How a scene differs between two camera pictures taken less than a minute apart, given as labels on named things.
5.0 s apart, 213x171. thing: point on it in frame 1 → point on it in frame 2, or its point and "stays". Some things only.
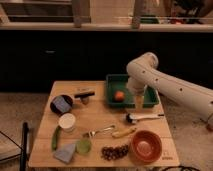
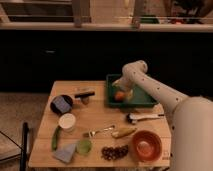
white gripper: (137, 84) → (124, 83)
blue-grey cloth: (65, 153) stays
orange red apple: (119, 96) stays
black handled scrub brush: (84, 96) stays
